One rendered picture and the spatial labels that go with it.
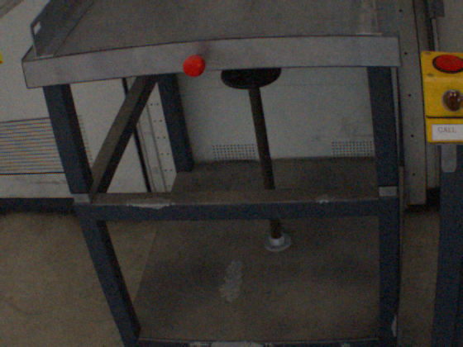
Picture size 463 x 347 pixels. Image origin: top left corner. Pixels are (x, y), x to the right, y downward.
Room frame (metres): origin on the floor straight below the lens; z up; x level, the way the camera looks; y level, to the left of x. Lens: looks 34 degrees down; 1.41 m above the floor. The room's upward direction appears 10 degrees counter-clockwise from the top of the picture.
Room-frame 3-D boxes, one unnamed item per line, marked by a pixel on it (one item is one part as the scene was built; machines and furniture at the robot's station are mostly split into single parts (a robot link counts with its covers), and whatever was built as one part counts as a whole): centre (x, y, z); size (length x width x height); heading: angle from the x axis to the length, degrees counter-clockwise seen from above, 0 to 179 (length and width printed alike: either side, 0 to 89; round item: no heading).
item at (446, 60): (0.89, -0.30, 0.90); 0.04 x 0.04 x 0.02
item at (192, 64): (1.15, 0.02, 0.82); 0.04 x 0.03 x 0.03; 165
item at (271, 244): (1.50, -0.07, 0.18); 0.06 x 0.06 x 0.02
